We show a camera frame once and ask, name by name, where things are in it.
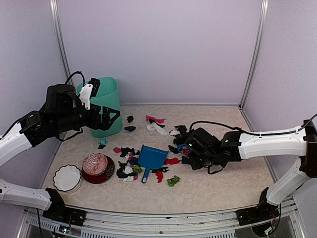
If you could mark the left metal corner post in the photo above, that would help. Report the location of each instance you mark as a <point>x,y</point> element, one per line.
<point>59,36</point>

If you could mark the mixed scrap pile left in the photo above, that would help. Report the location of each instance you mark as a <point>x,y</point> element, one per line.
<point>129,170</point>

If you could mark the blue hand brush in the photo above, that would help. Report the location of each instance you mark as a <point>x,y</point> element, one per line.
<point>184,149</point>

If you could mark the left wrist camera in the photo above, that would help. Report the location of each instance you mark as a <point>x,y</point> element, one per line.
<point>88,91</point>

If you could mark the pink paper scrap far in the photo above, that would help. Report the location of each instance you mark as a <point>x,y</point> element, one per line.
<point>159,121</point>

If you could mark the red patterned bowl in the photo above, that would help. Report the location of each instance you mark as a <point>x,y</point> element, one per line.
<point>95,164</point>

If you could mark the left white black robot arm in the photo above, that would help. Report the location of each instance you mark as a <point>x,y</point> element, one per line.
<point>63,116</point>

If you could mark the right metal corner post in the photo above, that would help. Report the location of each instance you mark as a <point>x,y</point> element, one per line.
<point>256,53</point>

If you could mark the black paper scrap far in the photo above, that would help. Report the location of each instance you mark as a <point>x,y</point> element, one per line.
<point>130,118</point>

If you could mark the dark blue paper scrap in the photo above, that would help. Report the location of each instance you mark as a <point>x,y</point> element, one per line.
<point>130,128</point>

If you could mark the white paper scrap long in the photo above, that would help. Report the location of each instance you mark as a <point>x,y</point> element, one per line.
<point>157,128</point>

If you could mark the red paper scrap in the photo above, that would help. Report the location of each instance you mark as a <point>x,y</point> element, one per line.
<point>159,175</point>

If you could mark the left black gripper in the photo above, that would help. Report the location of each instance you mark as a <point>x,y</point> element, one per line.
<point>104,124</point>

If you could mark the black scrap pile centre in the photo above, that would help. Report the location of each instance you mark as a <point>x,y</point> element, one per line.
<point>180,134</point>

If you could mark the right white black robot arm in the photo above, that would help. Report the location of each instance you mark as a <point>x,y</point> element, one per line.
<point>237,145</point>

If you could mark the front aluminium rail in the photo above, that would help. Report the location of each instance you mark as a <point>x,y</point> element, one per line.
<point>217,224</point>

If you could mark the white scalloped dish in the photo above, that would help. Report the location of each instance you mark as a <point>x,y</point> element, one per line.
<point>67,179</point>

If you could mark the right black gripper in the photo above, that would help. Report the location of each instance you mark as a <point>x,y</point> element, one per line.
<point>194,164</point>

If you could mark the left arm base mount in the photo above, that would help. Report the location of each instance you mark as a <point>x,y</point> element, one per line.
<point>58,211</point>

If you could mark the light blue paper scrap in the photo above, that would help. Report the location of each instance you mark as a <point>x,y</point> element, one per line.
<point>102,143</point>

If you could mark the pink small paper scrap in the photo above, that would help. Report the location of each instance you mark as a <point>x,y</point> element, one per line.
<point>117,150</point>

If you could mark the teal plastic waste bin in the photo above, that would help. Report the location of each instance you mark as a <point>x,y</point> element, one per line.
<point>108,96</point>

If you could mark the green paper scrap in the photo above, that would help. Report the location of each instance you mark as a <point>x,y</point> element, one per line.
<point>173,181</point>

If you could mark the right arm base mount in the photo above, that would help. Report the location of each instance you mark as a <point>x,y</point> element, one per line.
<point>261,212</point>

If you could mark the metal corner post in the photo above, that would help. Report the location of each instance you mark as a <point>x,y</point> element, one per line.
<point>59,36</point>
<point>256,53</point>

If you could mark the blue plastic dustpan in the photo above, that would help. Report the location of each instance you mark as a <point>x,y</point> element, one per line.
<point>151,158</point>

